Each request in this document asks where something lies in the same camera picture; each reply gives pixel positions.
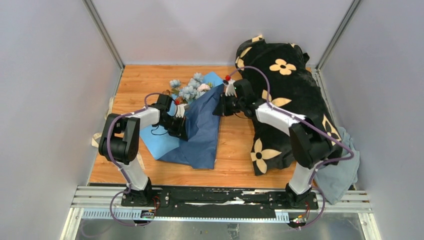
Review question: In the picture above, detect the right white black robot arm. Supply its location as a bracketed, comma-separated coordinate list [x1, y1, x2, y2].
[213, 78, 335, 209]

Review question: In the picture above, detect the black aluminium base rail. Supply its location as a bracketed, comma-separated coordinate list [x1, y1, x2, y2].
[64, 185, 373, 233]

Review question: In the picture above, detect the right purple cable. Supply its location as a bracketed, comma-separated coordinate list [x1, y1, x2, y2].
[225, 65, 355, 230]

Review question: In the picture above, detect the fake flower bunch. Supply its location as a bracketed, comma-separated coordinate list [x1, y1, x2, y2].
[162, 72, 214, 105]

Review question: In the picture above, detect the black floral plush blanket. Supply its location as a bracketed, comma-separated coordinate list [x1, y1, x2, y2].
[235, 35, 342, 176]

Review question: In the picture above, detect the blue wrapping paper sheet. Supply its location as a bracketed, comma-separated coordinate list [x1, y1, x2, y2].
[140, 72, 224, 169]

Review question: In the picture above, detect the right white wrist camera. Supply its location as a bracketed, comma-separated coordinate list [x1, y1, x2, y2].
[223, 78, 236, 97]

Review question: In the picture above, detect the aluminium corner post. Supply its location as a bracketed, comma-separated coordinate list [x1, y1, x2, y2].
[82, 0, 125, 70]
[316, 0, 363, 71]

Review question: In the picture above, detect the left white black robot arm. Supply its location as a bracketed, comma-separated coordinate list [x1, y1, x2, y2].
[98, 93, 189, 207]

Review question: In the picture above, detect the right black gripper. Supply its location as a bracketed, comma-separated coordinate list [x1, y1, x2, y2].
[213, 92, 245, 117]

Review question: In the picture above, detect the right aluminium corner post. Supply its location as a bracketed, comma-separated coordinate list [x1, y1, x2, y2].
[316, 0, 363, 71]

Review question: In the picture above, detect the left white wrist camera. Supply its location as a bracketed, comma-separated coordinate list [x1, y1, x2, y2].
[174, 103, 189, 118]

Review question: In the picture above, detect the cream printed ribbon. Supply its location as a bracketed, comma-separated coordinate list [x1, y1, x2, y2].
[91, 97, 141, 169]

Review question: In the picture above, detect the grey blue cloth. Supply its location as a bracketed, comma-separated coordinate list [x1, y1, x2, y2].
[314, 126, 360, 205]

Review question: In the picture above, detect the left aluminium corner post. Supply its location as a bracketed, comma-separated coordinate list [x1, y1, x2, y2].
[82, 0, 125, 70]

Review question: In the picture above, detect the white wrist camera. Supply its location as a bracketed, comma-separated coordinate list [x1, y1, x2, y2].
[223, 78, 236, 97]
[174, 103, 189, 118]

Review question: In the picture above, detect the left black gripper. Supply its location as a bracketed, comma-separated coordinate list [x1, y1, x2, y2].
[159, 115, 189, 142]

